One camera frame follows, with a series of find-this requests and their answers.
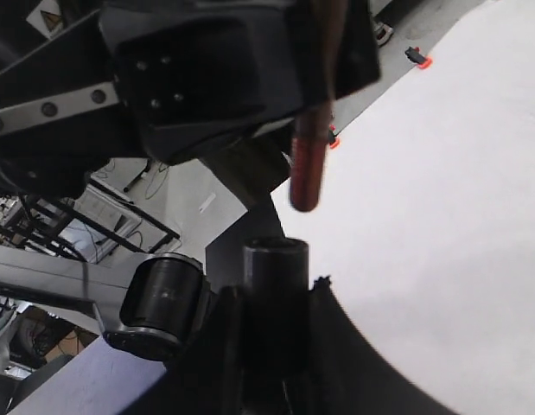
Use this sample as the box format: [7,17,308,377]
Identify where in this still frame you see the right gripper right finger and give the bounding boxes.
[308,274,461,415]

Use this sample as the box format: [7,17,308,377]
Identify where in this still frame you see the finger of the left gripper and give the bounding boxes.
[329,0,383,104]

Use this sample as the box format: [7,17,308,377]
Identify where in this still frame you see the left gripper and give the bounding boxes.
[98,0,331,166]

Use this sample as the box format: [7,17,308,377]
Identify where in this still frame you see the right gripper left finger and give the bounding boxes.
[162,284,251,415]

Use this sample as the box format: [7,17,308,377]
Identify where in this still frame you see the black cylindrical sleeve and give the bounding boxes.
[242,236,311,375]

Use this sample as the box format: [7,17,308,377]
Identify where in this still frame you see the red threaded bolt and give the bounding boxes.
[288,0,353,214]

